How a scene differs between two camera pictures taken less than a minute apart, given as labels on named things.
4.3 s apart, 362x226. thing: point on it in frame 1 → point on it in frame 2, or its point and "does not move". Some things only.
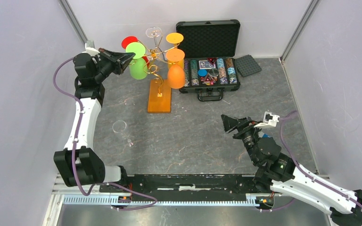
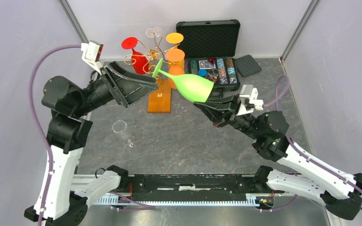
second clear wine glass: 153,32 does not move
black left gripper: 122,60 → 125,91
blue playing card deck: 206,64 does not move
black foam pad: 246,65 does not move
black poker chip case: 211,66 does not move
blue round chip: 202,73 does not move
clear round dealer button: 213,72 does not move
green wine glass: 138,67 → 193,87
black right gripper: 244,125 → 219,111
